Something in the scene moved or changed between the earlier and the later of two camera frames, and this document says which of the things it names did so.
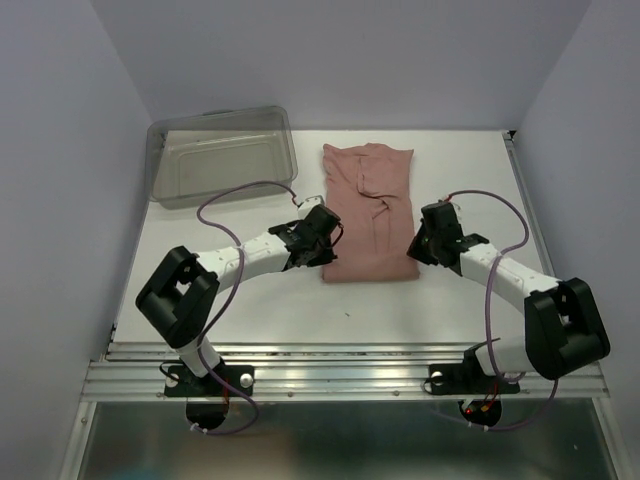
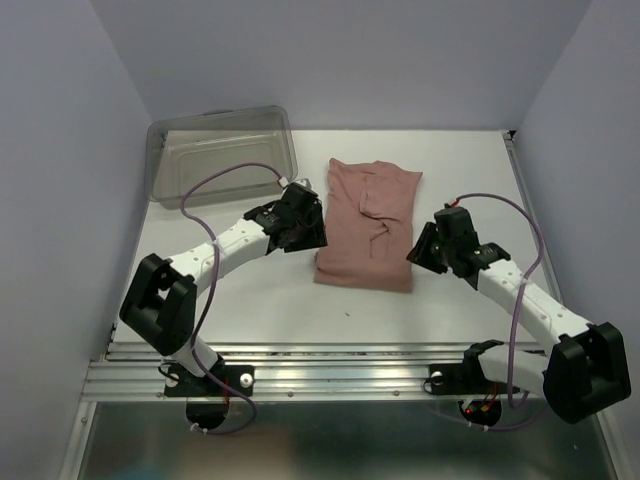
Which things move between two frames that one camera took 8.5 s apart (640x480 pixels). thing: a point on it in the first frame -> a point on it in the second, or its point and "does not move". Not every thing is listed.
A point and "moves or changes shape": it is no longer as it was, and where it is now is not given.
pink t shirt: x=370 y=188 moves or changes shape
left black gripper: x=326 y=257 -> x=316 y=237
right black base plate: x=467 y=379 does not move
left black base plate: x=179 y=382 does not move
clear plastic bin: x=192 y=156 does not move
